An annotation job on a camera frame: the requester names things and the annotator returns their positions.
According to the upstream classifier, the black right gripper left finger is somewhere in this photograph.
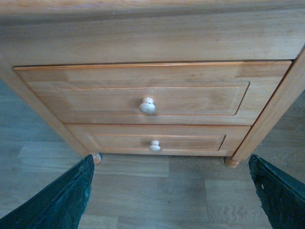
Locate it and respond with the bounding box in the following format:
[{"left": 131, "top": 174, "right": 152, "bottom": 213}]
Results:
[{"left": 0, "top": 155, "right": 94, "bottom": 229}]

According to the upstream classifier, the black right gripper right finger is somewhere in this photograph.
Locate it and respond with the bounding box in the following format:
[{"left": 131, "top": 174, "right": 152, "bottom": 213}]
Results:
[{"left": 249, "top": 154, "right": 305, "bottom": 229}]

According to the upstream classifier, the wooden drawer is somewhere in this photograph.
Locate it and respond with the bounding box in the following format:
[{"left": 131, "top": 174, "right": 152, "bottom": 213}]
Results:
[
  {"left": 66, "top": 124, "right": 250, "bottom": 156},
  {"left": 14, "top": 61, "right": 291, "bottom": 125}
]

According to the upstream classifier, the round top drawer knob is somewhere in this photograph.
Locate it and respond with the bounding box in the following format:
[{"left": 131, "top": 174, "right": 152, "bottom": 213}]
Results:
[{"left": 139, "top": 97, "right": 156, "bottom": 115}]

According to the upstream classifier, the round drawer knob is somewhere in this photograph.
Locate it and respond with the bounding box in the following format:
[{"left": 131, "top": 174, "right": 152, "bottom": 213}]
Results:
[
  {"left": 139, "top": 97, "right": 156, "bottom": 115},
  {"left": 149, "top": 141, "right": 161, "bottom": 152}
]

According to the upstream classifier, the round bottom drawer knob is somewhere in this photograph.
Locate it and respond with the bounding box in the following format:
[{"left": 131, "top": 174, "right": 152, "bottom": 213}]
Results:
[{"left": 149, "top": 141, "right": 161, "bottom": 152}]

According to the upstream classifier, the wooden nightstand cabinet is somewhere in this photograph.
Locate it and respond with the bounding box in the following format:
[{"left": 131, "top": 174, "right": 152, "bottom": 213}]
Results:
[{"left": 0, "top": 0, "right": 305, "bottom": 168}]

